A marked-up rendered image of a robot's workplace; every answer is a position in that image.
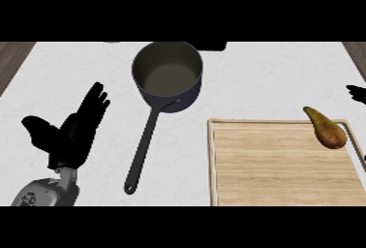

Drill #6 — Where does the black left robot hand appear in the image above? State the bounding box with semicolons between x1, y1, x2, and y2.
21;81;113;171

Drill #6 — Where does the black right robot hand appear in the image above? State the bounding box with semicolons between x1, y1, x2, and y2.
345;84;366;106

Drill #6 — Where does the brown green pear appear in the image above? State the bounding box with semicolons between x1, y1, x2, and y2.
302;106;349;150

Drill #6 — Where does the pale wooden tray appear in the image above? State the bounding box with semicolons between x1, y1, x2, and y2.
206;118;366;207

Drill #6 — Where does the dark blue saucepan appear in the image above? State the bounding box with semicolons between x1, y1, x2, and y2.
123;42;206;196

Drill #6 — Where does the black appliance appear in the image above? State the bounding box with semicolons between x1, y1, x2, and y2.
194;42;229;52

